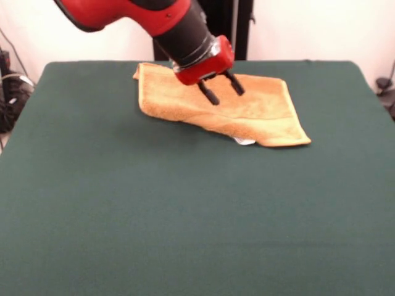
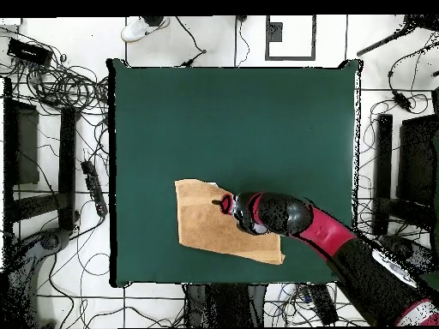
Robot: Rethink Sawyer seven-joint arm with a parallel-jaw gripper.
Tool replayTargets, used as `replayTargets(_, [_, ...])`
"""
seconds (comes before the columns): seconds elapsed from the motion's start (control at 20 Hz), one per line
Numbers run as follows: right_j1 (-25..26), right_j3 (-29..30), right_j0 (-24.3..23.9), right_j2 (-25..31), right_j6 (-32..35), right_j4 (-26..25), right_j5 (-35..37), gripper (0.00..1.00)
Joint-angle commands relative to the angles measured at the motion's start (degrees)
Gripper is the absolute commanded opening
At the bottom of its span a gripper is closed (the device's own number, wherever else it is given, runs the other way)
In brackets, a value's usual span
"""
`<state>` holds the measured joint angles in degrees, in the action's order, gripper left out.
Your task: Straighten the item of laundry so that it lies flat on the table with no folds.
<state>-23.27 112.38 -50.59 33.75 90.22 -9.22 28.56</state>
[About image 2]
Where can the black power adapter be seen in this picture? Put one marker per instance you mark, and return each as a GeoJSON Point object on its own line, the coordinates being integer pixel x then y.
{"type": "Point", "coordinates": [401, 100]}

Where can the black tripod leg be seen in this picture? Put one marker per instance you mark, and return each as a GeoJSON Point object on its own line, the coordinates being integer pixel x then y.
{"type": "Point", "coordinates": [380, 43]}

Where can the person's white shoe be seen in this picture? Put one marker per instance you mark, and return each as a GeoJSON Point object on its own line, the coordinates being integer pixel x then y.
{"type": "Point", "coordinates": [137, 31]}

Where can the grey curved base leg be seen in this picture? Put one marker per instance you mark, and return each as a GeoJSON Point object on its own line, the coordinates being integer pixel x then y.
{"type": "Point", "coordinates": [48, 241]}
{"type": "Point", "coordinates": [411, 253]}

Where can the black power strip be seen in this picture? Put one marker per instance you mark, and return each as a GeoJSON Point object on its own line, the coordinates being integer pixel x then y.
{"type": "Point", "coordinates": [322, 305]}
{"type": "Point", "coordinates": [94, 188]}

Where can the black rectangular floor frame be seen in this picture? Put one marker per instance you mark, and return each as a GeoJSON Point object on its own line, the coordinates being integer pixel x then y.
{"type": "Point", "coordinates": [267, 41]}

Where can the black metal stand frame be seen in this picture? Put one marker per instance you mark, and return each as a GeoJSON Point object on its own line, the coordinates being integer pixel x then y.
{"type": "Point", "coordinates": [383, 164]}
{"type": "Point", "coordinates": [67, 154]}

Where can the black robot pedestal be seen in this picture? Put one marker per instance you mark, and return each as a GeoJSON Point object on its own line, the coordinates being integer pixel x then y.
{"type": "Point", "coordinates": [226, 305]}

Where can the dark green table cloth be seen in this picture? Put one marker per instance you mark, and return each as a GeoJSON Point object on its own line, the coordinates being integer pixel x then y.
{"type": "Point", "coordinates": [240, 120]}

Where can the black network switch box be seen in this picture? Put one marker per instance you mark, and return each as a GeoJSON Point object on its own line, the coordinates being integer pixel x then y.
{"type": "Point", "coordinates": [29, 52]}

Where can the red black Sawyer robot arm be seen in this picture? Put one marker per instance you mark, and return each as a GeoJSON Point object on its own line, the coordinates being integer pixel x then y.
{"type": "Point", "coordinates": [325, 233]}

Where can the orange terry towel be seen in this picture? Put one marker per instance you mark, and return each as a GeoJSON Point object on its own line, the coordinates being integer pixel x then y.
{"type": "Point", "coordinates": [205, 226]}

